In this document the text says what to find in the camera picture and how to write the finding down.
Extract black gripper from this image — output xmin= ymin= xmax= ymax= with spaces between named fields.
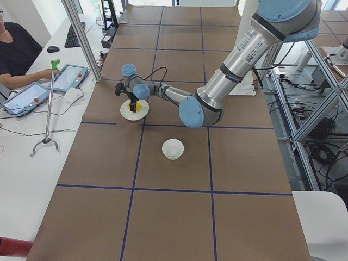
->
xmin=127 ymin=92 xmax=139 ymax=113

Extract yellow lemon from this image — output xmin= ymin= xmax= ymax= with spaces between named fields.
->
xmin=127 ymin=101 xmax=142 ymax=113

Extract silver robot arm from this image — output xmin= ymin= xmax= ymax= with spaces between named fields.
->
xmin=115 ymin=1 xmax=321 ymax=128

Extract white plate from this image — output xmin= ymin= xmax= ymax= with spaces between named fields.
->
xmin=120 ymin=99 xmax=149 ymax=121

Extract white bowl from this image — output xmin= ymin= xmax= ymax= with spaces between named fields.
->
xmin=161 ymin=139 xmax=184 ymax=160

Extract white cloth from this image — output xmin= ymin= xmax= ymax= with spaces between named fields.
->
xmin=64 ymin=88 xmax=84 ymax=104

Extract far blue teach pendant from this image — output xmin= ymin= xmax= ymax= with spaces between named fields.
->
xmin=53 ymin=64 xmax=88 ymax=93

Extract blue teach pendant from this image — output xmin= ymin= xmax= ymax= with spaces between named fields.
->
xmin=53 ymin=64 xmax=88 ymax=93
xmin=1 ymin=82 xmax=49 ymax=117

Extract black computer box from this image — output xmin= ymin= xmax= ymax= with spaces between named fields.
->
xmin=101 ymin=27 xmax=117 ymax=48

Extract black keyboard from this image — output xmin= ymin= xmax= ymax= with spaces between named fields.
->
xmin=64 ymin=25 xmax=80 ymax=48

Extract black computer mouse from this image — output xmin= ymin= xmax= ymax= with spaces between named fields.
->
xmin=47 ymin=46 xmax=60 ymax=53

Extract near blue teach pendant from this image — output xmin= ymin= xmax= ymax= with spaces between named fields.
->
xmin=1 ymin=82 xmax=49 ymax=117

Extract person in black shirt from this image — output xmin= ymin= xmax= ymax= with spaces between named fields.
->
xmin=1 ymin=11 xmax=52 ymax=90

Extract white bottle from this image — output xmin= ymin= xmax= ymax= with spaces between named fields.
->
xmin=296 ymin=49 xmax=312 ymax=72

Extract red fire extinguisher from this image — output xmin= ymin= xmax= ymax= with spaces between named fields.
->
xmin=0 ymin=237 xmax=33 ymax=258

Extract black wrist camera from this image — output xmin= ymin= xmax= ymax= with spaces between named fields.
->
xmin=115 ymin=82 xmax=127 ymax=97

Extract black camera cable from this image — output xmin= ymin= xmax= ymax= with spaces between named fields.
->
xmin=141 ymin=66 xmax=167 ymax=82

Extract green handled reacher grabber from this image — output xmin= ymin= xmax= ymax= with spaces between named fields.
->
xmin=30 ymin=59 xmax=60 ymax=157

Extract aluminium frame post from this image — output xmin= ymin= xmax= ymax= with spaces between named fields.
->
xmin=61 ymin=0 xmax=102 ymax=83

